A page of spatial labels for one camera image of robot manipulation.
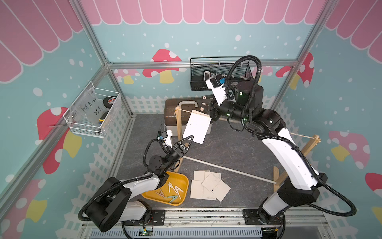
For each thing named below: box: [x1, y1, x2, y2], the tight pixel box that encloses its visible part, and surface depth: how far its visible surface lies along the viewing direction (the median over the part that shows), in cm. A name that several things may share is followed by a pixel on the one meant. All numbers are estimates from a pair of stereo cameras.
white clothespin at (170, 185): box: [168, 182, 178, 194], surface depth 85 cm
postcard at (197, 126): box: [182, 109, 212, 145], surface depth 70 cm
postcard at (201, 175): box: [193, 170, 211, 182], surface depth 90 cm
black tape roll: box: [102, 96, 117, 110], surface depth 82 cm
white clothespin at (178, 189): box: [174, 185, 185, 200], surface depth 84 cm
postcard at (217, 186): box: [200, 172, 232, 202], surface depth 85 cm
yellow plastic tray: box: [141, 170, 190, 206], surface depth 83 cm
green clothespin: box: [164, 195, 179, 203], surface depth 81 cm
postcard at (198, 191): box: [190, 180, 217, 201], surface depth 83 cm
